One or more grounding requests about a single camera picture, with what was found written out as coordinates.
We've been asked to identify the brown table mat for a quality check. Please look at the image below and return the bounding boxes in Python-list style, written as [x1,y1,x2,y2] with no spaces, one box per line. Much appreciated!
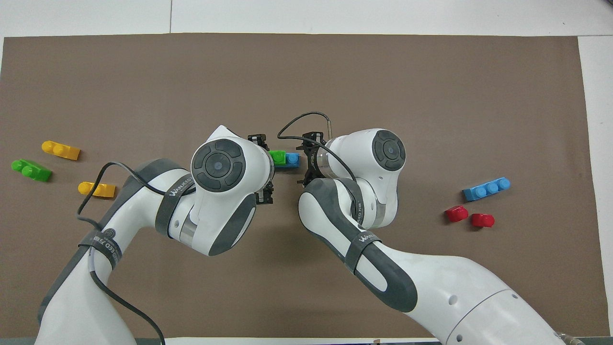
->
[0,33,611,338]

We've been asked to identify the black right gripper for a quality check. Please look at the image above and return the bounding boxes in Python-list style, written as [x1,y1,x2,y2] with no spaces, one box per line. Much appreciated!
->
[247,130,327,205]

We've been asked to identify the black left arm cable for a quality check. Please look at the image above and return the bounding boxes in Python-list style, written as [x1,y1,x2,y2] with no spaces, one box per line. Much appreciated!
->
[77,161,198,345]

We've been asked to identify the grey velcro cable strap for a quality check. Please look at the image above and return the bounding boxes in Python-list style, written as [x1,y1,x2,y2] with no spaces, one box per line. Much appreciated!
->
[78,229,124,270]
[344,231,382,275]
[154,173,196,239]

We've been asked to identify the yellow two-stud block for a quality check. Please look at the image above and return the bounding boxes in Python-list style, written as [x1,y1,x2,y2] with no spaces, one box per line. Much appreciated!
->
[41,140,81,161]
[78,181,116,199]

